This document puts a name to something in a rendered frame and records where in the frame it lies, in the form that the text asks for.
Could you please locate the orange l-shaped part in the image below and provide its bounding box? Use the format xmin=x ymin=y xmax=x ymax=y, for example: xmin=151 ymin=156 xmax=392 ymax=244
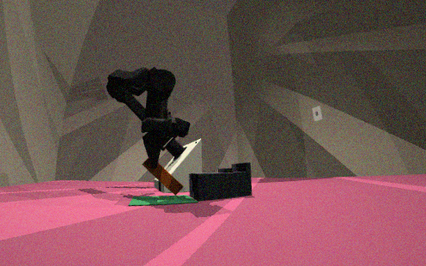
xmin=143 ymin=158 xmax=183 ymax=196

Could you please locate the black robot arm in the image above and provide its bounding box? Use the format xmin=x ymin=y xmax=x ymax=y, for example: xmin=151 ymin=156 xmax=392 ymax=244
xmin=106 ymin=67 xmax=190 ymax=159

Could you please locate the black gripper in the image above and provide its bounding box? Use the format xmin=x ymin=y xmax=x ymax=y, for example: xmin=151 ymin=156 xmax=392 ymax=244
xmin=141 ymin=104 xmax=172 ymax=168

